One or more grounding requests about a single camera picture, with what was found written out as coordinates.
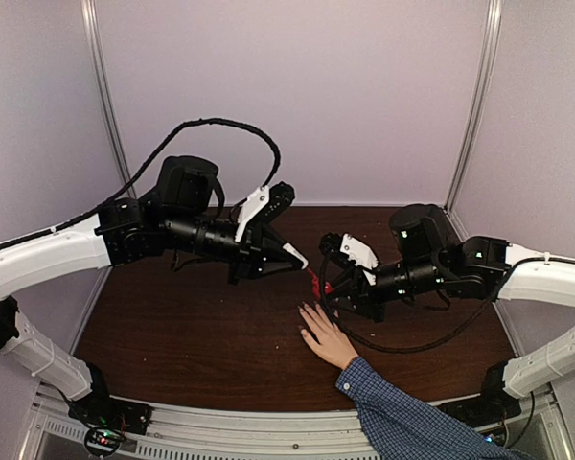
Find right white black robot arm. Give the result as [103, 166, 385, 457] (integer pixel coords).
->
[319, 204, 575, 424]

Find left aluminium corner post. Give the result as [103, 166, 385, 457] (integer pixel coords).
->
[80, 0, 131, 185]

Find pale hand with long nails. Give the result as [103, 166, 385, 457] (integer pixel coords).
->
[298, 304, 358, 371]

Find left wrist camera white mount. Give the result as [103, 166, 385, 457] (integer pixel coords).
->
[235, 182, 295, 242]

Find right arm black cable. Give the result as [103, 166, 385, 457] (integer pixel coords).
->
[318, 253, 499, 355]

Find right aluminium corner post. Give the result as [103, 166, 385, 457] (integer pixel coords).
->
[444, 0, 504, 240]

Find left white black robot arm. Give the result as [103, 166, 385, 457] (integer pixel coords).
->
[0, 155, 309, 426]

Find blue checked shirt forearm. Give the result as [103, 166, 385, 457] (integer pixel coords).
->
[335, 357, 530, 460]

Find round green circuit board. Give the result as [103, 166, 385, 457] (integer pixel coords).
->
[83, 427, 126, 456]

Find white nail polish cap brush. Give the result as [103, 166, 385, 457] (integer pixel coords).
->
[282, 242, 321, 293]

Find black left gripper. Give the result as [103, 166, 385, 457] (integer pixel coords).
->
[164, 207, 304, 285]

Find aluminium corner post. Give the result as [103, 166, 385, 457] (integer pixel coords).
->
[80, 0, 131, 185]
[444, 0, 504, 240]

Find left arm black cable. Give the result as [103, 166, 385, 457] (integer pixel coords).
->
[0, 117, 282, 250]

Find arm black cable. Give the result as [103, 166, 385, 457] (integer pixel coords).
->
[318, 253, 499, 355]
[0, 117, 282, 250]

